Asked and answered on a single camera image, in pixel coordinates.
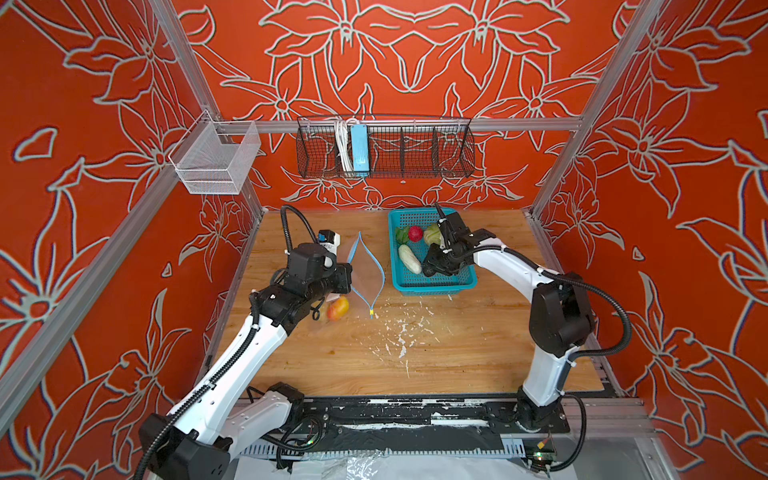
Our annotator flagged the small circuit board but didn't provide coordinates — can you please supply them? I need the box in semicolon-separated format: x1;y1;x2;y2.
525;447;557;475

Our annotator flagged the clear zip top bag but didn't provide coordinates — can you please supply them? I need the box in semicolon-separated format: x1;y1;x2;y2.
325;232;386;319

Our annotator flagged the white cable bundle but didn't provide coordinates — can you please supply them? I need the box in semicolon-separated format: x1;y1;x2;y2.
334;119;353;175

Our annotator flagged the black wire wall basket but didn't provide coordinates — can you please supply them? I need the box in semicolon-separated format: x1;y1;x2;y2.
296;114;477;180

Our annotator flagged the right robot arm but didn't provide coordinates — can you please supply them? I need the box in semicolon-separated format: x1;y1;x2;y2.
422;205;632;432

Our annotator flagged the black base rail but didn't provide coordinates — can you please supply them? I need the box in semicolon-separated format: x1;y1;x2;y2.
273;394;574;457

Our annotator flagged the green cabbage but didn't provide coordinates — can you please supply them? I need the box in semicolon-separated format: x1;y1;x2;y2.
422;224;445;248

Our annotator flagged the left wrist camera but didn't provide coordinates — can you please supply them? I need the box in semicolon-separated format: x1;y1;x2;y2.
317;229;341;255

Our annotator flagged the red fruit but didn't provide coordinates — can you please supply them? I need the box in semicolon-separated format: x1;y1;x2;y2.
408;225;424;243

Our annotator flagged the white radish with leaves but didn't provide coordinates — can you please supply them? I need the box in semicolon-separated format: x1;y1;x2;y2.
395;227;422;274

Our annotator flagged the orange yellow mango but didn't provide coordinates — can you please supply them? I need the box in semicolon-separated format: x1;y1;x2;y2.
326;296;350;321

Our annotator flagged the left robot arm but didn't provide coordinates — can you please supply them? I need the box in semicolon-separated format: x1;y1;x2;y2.
133;205;352;479

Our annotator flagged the white wire mesh basket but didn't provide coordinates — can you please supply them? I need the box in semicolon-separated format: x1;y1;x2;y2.
169;111;261;195

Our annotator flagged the light blue box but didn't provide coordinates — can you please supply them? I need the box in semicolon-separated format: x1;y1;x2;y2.
350;123;370;177

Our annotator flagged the teal plastic basket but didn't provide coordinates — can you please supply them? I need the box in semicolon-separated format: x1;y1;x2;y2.
388;207;478;296

